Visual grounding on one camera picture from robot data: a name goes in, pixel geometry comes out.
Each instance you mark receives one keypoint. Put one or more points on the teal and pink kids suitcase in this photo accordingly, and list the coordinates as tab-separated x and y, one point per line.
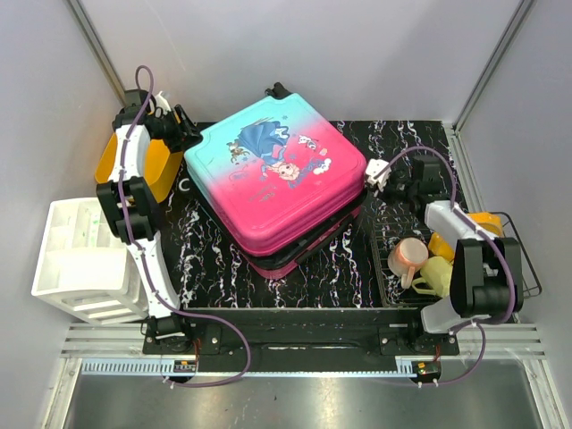
278	179

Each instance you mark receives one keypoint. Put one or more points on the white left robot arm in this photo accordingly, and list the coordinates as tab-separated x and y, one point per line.
136	218

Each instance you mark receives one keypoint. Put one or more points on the white compartment organizer box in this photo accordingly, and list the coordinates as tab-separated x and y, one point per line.
84	270

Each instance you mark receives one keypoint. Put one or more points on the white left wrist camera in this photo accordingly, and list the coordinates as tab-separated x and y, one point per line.
159	105

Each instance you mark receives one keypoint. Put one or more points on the pink plastic cup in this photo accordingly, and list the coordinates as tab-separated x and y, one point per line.
406	259

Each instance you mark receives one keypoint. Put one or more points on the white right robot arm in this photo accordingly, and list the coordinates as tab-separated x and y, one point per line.
487	282

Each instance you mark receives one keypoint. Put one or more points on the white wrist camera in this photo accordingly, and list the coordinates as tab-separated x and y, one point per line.
377	174
159	105

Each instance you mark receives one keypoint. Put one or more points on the aluminium slotted rail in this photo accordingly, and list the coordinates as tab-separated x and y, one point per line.
118	350

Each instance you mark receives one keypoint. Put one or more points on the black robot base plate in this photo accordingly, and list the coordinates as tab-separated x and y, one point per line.
299	330

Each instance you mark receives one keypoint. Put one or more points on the orange plastic basket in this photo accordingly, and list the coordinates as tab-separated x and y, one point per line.
156	165

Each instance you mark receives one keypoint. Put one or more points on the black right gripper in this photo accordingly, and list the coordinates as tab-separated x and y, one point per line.
391	176

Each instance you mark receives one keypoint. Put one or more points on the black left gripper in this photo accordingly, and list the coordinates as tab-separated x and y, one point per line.
184	136

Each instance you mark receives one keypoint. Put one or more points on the yellow-green plastic cup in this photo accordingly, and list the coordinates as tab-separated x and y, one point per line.
434	279

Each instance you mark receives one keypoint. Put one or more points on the black marble pattern mat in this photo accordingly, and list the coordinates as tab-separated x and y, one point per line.
351	271

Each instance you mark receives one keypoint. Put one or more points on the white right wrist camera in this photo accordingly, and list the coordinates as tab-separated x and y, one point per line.
377	174

